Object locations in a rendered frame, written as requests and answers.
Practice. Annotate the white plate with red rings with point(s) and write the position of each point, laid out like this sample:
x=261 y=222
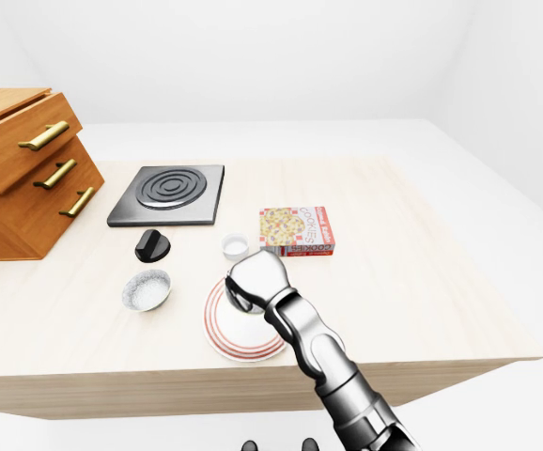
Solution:
x=234 y=333

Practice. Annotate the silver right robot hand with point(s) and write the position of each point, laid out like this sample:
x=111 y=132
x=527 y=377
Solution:
x=259 y=275

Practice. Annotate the wooden cabinet drawer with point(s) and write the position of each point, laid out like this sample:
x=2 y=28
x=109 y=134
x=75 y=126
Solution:
x=27 y=197
x=46 y=230

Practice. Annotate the flat dark stove plate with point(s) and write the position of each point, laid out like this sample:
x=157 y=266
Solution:
x=168 y=202

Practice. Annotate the wooden drawer pulled open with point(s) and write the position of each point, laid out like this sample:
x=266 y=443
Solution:
x=8 y=155

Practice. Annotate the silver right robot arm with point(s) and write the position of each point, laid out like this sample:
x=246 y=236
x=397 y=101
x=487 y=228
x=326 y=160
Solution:
x=337 y=371

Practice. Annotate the patterned black white bowl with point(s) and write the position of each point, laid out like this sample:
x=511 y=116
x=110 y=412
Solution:
x=145 y=291

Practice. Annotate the round black stove knob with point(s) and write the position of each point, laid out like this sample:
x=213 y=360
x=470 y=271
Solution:
x=151 y=246

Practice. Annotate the red cookies box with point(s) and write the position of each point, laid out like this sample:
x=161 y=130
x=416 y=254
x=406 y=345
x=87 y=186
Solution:
x=290 y=230

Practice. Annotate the small dark rounded shape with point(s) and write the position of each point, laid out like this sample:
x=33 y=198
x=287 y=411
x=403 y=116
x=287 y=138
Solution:
x=249 y=446
x=309 y=444

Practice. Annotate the wooden cabinet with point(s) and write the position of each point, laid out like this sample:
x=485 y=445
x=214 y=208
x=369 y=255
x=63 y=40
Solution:
x=4 y=235

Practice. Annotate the small white ramekin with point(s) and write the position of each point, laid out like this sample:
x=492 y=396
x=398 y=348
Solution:
x=234 y=246

